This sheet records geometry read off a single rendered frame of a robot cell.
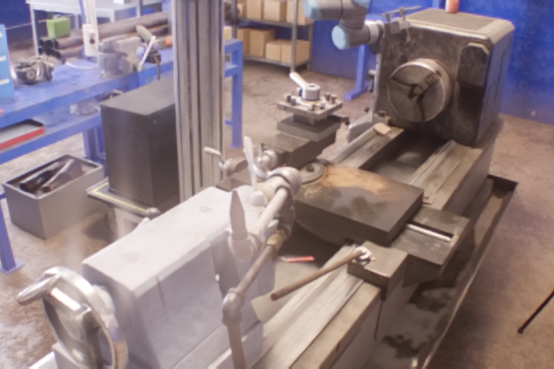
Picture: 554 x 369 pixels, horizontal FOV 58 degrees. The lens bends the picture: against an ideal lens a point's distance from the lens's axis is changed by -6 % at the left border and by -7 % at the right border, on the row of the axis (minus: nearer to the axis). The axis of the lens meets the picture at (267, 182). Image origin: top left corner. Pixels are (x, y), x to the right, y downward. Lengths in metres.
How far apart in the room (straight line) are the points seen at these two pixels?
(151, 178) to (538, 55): 4.10
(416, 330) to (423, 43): 1.21
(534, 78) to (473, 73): 3.43
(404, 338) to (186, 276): 1.13
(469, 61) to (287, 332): 1.43
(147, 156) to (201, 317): 1.72
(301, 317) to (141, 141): 1.59
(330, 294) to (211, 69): 1.63
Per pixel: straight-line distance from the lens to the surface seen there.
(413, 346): 1.95
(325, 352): 1.27
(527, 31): 5.65
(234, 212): 0.78
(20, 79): 3.19
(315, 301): 1.39
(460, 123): 2.43
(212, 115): 2.83
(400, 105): 2.27
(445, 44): 2.37
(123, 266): 0.97
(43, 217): 3.24
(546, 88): 5.72
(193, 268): 1.02
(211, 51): 2.73
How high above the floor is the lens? 1.73
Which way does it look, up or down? 27 degrees down
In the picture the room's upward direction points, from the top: 2 degrees clockwise
